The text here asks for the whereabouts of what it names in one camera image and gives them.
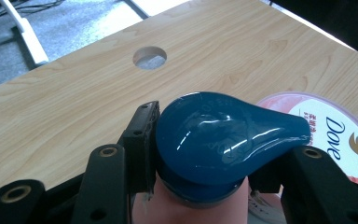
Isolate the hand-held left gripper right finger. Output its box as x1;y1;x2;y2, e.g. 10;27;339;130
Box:
247;145;358;224

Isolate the pink bottle with blue cap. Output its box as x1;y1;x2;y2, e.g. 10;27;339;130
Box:
131;91;312;224

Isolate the black floor cable bundle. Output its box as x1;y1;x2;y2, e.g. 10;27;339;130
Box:
0;0;67;25

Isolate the pink jar with white label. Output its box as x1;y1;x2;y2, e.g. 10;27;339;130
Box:
247;91;358;224

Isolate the white desk frame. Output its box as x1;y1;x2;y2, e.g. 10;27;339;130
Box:
0;0;152;67

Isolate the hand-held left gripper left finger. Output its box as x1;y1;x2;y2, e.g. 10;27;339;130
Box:
70;100;161;224

